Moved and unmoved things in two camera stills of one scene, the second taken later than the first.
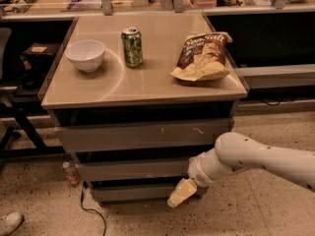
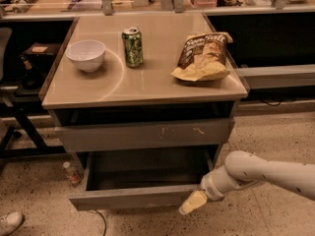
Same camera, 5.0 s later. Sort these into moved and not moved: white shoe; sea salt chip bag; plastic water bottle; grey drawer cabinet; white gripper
Moved: white gripper
Not moved: white shoe; grey drawer cabinet; plastic water bottle; sea salt chip bag
